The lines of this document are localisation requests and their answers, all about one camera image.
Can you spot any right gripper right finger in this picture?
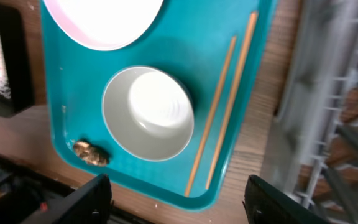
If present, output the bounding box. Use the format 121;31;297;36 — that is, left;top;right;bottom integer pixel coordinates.
242;175;327;224

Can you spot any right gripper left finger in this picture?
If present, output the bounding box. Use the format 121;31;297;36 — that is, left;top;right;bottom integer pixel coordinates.
23;174;112;224

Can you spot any grey bowl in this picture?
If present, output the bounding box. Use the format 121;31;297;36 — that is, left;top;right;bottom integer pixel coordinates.
101;65;195;162

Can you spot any brown food scrap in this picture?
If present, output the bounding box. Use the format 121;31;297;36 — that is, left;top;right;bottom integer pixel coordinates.
73;141;110;167

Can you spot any grey dish rack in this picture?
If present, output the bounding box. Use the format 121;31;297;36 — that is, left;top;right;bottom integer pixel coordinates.
260;0;358;223

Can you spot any teal plastic tray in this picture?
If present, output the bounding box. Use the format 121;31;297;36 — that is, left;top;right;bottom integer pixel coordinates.
40;0;277;212

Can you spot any left wooden chopstick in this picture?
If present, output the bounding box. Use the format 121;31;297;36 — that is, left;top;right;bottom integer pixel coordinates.
185;35;237;197

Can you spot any wooden chopstick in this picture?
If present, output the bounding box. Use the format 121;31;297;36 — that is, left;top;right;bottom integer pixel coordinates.
185;35;237;197
205;11;259;190

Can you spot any large pink plate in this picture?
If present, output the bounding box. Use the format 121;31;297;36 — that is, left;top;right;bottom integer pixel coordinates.
42;0;163;51

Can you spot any right wooden chopstick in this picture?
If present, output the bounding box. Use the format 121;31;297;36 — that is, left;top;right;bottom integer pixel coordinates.
205;11;259;190

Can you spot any black tray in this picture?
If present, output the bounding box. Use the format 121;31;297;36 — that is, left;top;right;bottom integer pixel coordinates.
0;4;35;118

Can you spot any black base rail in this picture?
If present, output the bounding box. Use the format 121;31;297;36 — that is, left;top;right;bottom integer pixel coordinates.
0;156;148;224

